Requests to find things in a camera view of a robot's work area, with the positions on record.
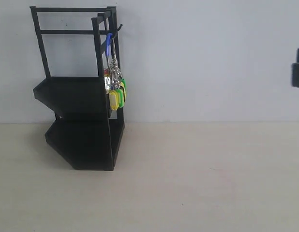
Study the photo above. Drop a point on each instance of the colourful key tag bunch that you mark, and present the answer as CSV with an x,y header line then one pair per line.
x,y
114,82

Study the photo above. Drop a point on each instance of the black metal shelf rack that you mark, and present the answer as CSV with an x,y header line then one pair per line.
x,y
83,133

